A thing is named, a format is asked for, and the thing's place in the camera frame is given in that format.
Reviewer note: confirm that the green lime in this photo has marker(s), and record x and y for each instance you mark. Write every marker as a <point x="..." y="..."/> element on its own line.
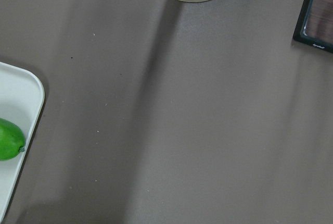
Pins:
<point x="12" y="140"/>

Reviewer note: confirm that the cream plastic tray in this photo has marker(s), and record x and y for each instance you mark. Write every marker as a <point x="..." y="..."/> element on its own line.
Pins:
<point x="22" y="98"/>

